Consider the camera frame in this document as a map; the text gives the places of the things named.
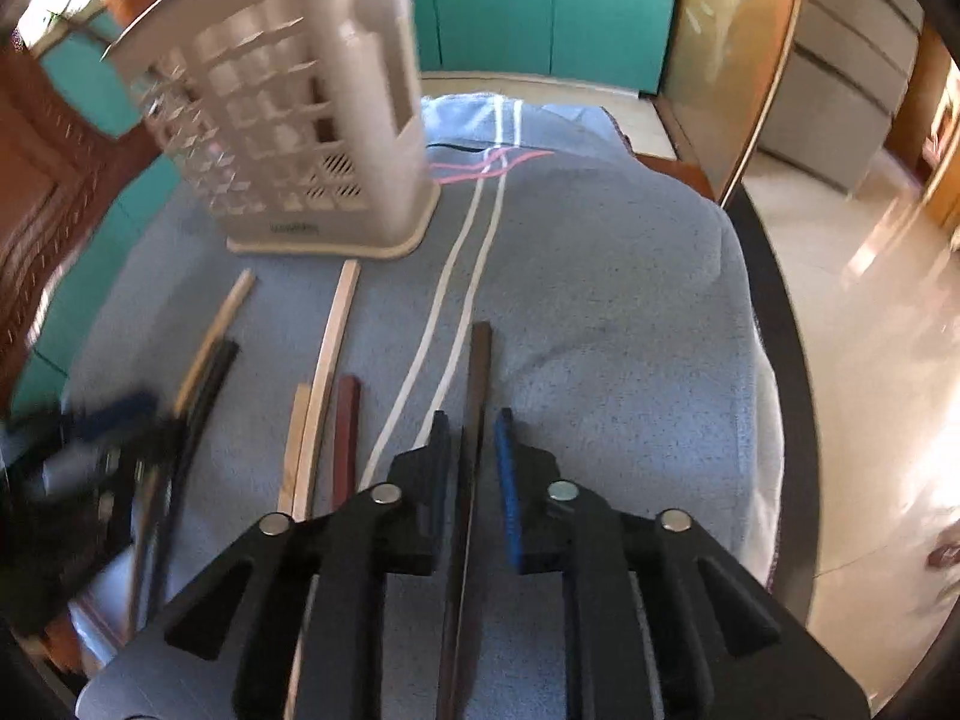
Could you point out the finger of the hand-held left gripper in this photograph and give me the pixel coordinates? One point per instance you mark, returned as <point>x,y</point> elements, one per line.
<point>112,412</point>

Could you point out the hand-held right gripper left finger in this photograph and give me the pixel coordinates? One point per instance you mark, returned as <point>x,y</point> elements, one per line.
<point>441,472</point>

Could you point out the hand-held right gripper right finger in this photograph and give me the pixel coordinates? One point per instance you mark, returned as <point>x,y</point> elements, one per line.
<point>508,487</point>

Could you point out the dark brown single chopstick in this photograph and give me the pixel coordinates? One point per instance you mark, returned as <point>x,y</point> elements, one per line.
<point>476,375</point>

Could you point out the bunch of mixed chopsticks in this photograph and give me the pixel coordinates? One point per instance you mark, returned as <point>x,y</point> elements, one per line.
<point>335,337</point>

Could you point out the beige plastic utensil holder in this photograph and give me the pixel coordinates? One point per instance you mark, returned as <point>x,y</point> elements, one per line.
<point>300,127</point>

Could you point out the blue striped towel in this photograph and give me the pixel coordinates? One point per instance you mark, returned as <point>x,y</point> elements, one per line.
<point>615,315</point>

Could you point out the carved wooden chair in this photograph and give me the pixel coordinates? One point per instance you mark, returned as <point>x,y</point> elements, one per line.
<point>45,187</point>

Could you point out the teal base cabinets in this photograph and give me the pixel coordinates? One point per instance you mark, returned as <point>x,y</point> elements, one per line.
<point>525,7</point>

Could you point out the glass sliding door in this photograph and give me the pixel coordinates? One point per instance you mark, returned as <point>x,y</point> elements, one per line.
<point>720,52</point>

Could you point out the silver refrigerator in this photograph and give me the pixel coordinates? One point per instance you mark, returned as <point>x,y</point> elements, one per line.
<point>840,90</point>

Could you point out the wooden door frame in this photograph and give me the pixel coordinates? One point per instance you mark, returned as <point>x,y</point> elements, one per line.
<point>930,150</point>

